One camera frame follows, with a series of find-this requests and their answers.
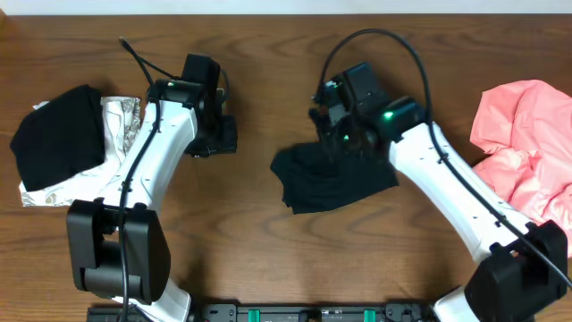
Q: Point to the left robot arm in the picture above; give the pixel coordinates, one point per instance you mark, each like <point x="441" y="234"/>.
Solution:
<point x="117" y="245"/>

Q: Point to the white patterned folded garment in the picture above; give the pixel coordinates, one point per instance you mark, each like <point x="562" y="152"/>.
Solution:
<point x="121" y="127"/>

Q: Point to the pink t-shirt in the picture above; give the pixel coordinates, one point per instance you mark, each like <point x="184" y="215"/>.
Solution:
<point x="524" y="128"/>

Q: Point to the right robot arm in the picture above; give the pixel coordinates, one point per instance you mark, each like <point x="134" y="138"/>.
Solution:
<point x="521" y="266"/>

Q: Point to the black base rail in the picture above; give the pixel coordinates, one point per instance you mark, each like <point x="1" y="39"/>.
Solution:
<point x="236" y="312"/>

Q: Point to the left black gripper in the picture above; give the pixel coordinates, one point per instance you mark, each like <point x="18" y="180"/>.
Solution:
<point x="228" y="142"/>

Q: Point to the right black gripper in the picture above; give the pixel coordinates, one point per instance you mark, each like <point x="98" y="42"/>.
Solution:
<point x="329" y="131"/>

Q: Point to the black t-shirt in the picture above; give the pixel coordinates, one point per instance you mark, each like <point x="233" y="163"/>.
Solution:
<point x="316" y="181"/>

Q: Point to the folded black garment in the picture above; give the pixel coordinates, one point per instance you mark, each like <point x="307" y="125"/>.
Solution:
<point x="60" y="139"/>

